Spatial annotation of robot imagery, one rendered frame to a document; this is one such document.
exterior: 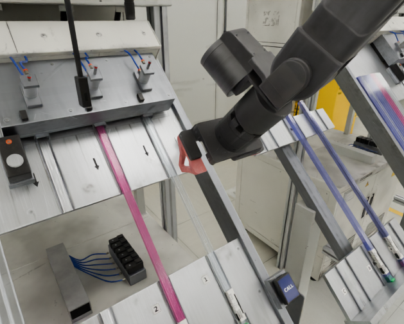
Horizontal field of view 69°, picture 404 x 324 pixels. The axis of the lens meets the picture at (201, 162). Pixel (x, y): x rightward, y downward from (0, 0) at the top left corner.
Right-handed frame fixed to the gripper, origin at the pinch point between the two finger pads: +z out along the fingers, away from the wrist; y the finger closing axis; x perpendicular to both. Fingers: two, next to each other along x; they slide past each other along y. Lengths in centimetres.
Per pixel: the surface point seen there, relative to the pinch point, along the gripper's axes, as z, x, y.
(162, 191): 45.4, -5.7, -10.7
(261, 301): 13.2, 29.0, -6.4
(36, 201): 15.0, -5.7, 26.0
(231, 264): 13.6, 19.8, -3.9
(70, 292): 45, 11, 23
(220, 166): 184, -37, -140
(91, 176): 14.9, -7.4, 15.8
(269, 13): 27, -63, -85
